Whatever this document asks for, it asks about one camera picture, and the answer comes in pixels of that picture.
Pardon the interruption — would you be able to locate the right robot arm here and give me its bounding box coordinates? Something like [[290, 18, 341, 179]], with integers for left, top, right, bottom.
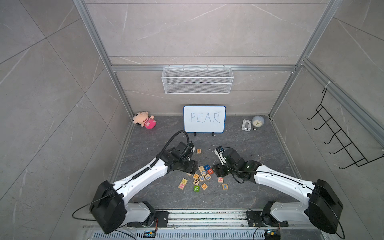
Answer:
[[214, 146, 344, 234]]

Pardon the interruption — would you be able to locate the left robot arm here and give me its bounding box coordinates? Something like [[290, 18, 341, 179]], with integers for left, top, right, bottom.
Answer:
[[90, 131, 198, 234]]

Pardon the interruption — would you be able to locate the small white rectangular box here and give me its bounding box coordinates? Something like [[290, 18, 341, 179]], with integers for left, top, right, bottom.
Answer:
[[241, 120, 252, 132]]

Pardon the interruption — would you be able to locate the round white clock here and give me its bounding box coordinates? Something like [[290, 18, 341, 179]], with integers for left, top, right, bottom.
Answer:
[[252, 116, 265, 128]]

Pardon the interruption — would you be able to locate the pink plush toy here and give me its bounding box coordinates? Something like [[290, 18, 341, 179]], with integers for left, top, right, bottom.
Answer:
[[133, 112, 157, 130]]

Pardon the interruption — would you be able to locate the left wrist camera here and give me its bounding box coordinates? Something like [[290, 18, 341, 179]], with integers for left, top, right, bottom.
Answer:
[[183, 141, 195, 158]]

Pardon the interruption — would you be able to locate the whiteboard with blue frame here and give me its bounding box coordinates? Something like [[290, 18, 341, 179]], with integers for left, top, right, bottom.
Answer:
[[183, 106, 227, 134]]

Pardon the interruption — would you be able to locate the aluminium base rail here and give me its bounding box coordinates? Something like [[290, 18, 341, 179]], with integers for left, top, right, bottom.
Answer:
[[79, 209, 337, 240]]

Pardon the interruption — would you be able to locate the white wire basket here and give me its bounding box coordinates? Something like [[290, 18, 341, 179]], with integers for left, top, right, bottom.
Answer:
[[162, 67, 234, 95]]

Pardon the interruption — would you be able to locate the black wall hook rack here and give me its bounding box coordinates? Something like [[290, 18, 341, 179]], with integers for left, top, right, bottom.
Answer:
[[307, 88, 384, 170]]

